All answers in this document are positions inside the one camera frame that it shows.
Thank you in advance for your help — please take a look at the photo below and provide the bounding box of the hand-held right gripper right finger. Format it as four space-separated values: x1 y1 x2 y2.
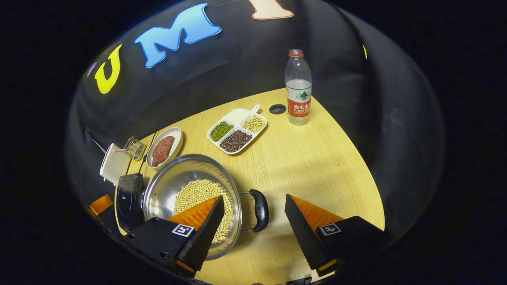
284 194 391 277

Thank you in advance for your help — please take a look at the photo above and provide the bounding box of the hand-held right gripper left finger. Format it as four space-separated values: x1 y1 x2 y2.
121 195 225 277

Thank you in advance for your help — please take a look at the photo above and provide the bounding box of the black induction cooktop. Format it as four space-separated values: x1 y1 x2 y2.
115 173 145 234

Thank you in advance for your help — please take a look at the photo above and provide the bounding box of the stainless steel pot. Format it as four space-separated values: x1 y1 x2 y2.
141 154 270 261

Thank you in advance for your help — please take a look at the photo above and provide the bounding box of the white toaster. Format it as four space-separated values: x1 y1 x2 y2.
99 143 131 186

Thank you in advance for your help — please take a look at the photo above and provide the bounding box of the large pile of soybeans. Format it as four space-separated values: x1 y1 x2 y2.
172 179 234 244

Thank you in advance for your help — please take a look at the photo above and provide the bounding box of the red meat slice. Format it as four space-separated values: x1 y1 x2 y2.
152 142 167 167
159 136 175 158

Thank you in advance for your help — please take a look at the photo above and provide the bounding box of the pile of dark red beans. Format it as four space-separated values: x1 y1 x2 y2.
220 130 253 153

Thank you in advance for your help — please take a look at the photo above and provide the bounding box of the white round plate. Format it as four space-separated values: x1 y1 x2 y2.
146 127 183 170

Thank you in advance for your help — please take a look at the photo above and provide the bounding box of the pile of green mung beans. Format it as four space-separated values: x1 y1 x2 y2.
209 121 234 142

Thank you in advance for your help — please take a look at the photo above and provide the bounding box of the small pile of soybeans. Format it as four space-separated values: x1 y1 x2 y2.
242 115 266 133

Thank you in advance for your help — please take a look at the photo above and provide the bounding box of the white divided dish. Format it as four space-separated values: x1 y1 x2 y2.
207 104 268 155

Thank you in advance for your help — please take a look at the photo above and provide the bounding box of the clear plastic water bottle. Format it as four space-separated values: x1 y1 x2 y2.
285 49 313 126

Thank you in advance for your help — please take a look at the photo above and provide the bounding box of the wire mesh basket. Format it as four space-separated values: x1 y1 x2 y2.
125 136 146 161

